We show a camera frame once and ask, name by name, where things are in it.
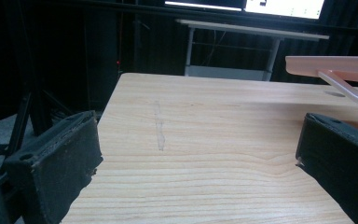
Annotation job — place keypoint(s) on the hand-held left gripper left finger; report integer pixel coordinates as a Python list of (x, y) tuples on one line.
[(59, 168)]

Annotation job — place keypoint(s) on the lit computer monitor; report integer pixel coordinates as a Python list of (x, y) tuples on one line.
[(261, 6)]

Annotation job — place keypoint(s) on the white metal-legged table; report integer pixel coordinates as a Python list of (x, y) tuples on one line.
[(248, 46)]

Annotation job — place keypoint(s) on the pink plastic basket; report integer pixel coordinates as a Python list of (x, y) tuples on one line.
[(338, 67)]

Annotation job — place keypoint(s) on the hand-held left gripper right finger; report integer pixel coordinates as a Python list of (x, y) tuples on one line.
[(338, 155)]

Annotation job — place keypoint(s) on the black metal tripod stand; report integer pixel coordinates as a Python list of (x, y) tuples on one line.
[(31, 109)]

